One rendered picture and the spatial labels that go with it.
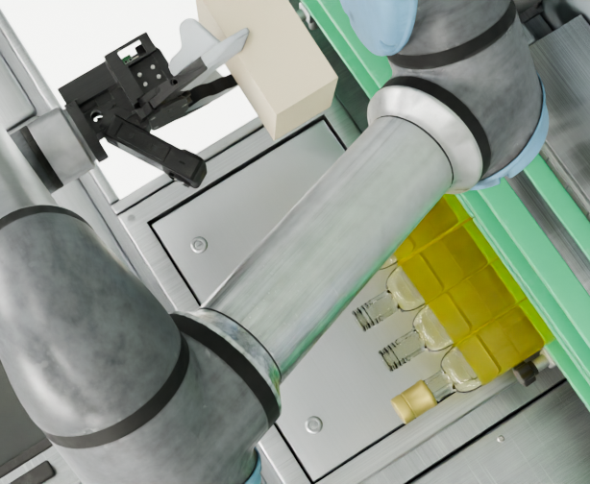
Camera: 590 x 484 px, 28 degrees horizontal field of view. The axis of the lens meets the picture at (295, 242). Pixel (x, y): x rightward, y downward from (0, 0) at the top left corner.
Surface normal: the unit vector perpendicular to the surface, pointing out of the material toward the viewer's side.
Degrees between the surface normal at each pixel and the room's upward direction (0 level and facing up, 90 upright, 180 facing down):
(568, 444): 89
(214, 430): 119
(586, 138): 90
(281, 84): 90
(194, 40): 59
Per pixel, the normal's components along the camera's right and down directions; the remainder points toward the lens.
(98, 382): 0.23, 0.14
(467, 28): 0.30, 0.49
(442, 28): 0.00, 0.62
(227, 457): 0.74, 0.20
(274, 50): 0.04, -0.14
